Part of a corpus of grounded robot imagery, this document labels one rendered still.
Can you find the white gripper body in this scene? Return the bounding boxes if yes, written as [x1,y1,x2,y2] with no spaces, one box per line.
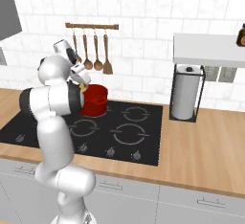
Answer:
[71,71,93,87]

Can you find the yellow lemon wedge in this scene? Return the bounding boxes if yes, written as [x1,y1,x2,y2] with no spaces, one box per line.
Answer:
[79,83,89,94]

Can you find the red pot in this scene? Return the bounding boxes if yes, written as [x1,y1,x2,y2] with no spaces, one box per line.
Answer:
[79,84,110,118]

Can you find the hanging wooden spatula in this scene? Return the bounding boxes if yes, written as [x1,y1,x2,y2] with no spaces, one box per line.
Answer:
[101,33,114,76]

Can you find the hanging wooden ladle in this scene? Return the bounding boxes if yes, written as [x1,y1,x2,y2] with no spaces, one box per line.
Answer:
[82,33,94,71]

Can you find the hanging wooden spoon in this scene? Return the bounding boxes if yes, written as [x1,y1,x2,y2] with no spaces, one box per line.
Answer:
[72,31,82,63]
[93,33,104,72]

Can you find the black hob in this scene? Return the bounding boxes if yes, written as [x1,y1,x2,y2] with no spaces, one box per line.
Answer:
[0,99,164,168]

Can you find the white paper towel roll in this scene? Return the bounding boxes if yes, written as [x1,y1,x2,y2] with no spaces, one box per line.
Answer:
[171,64,203,121]

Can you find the grey drawer front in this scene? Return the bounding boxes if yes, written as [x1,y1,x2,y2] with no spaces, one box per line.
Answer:
[158,185,245,218]
[0,158,44,182]
[92,173,161,204]

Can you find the black paper towel holder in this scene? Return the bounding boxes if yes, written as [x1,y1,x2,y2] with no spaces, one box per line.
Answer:
[168,62,206,123]

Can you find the grey cupboard door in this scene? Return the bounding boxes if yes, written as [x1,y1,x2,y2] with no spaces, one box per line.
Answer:
[85,190,159,224]
[155,201,245,224]
[0,172,62,224]

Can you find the dark brown bottle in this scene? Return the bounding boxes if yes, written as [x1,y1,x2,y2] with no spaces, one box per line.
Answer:
[235,23,245,47]

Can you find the wooden tool rail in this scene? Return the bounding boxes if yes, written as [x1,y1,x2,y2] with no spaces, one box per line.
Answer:
[65,22,120,31]

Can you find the grey wall socket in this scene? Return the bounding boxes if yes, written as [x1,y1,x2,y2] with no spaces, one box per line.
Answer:
[204,65,220,82]
[218,66,238,83]
[0,47,8,66]

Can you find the grey wall cupboard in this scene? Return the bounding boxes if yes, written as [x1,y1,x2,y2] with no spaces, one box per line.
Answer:
[0,0,23,41]

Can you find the grey drawer handle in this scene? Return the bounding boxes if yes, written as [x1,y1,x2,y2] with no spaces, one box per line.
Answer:
[196,196,227,210]
[12,166,36,175]
[97,180,124,191]

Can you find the white wall shelf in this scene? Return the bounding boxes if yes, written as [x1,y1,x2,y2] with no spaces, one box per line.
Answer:
[172,33,245,70]

